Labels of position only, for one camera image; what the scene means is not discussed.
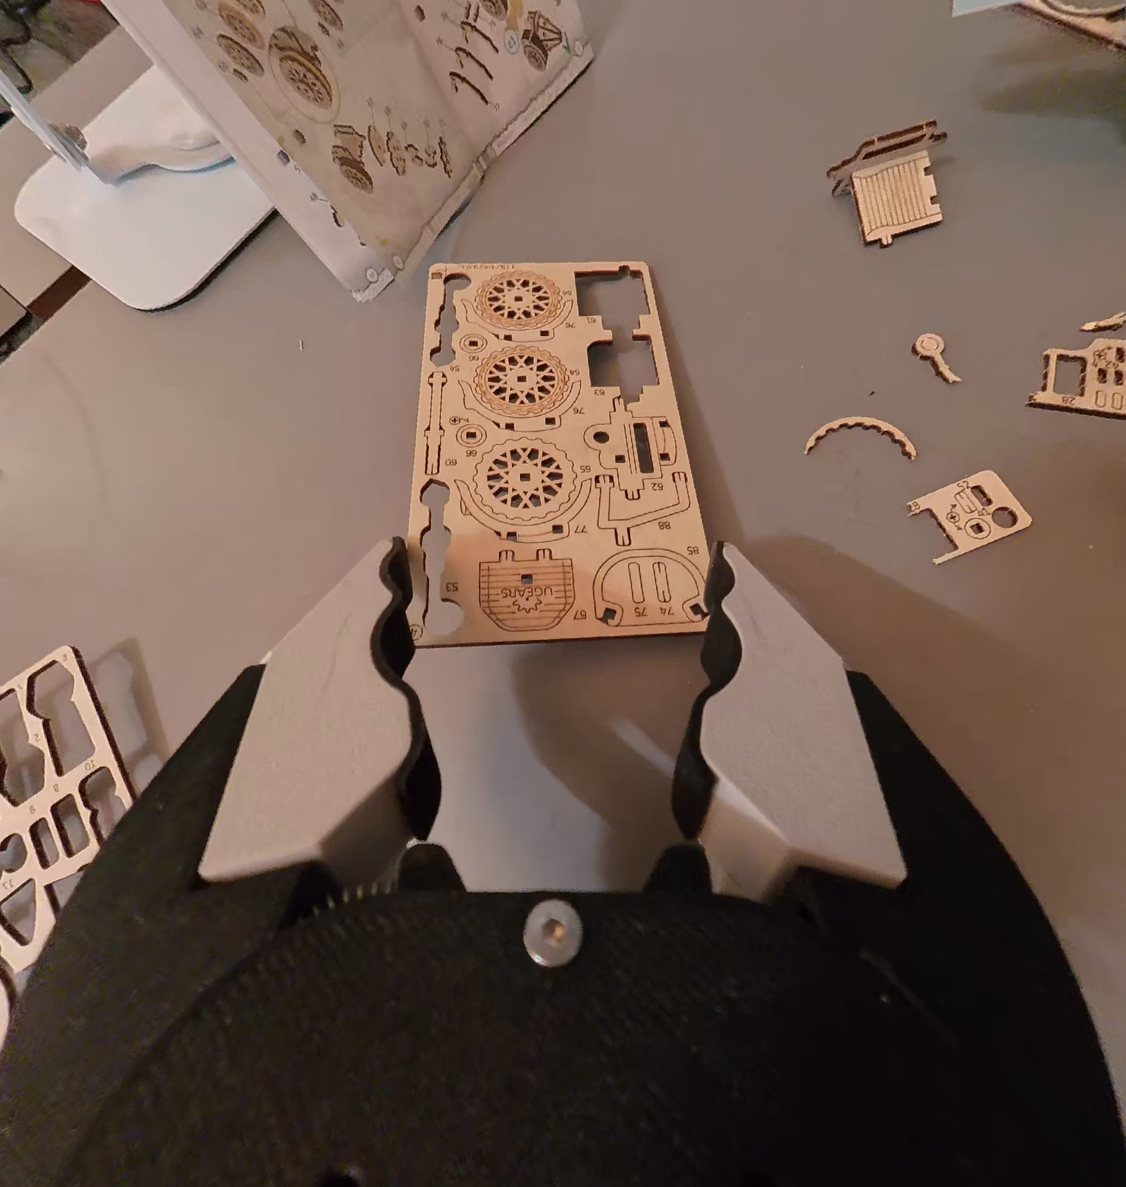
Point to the grey desk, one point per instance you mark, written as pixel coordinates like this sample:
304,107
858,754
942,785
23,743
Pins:
776,306

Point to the wooden sheet with empty cutouts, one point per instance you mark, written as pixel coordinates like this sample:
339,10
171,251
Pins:
24,739

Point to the wooden sheet with wheel parts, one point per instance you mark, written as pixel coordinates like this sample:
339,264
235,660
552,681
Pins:
582,464

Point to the printed instruction booklet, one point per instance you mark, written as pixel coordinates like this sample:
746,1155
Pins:
388,94

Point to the curved wooden arc piece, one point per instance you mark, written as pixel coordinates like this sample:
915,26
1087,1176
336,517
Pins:
860,428

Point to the wooden window piece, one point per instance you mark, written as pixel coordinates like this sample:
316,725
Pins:
1069,393

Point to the wooden radiator grille piece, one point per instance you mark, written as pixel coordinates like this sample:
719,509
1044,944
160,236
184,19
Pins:
895,200

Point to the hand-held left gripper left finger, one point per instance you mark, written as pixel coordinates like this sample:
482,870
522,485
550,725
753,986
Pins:
321,739

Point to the small wooden key piece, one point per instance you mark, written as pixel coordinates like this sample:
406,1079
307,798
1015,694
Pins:
930,347

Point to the small wooden sliver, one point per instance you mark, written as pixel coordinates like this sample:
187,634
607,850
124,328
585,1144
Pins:
1107,323

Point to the small wooden plate with holes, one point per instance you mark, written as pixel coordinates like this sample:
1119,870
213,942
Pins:
968,538

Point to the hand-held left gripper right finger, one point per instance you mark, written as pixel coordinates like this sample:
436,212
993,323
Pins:
795,739

